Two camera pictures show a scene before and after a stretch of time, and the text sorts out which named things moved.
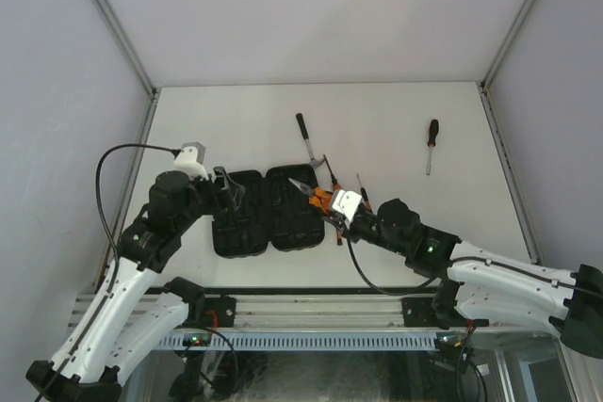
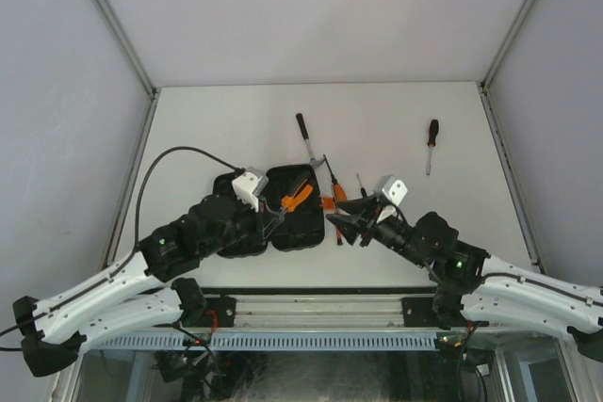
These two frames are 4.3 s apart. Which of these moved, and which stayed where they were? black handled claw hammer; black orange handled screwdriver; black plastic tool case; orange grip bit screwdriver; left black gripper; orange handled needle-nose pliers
Moved: orange handled needle-nose pliers; left black gripper
Stayed: black orange handled screwdriver; orange grip bit screwdriver; black plastic tool case; black handled claw hammer
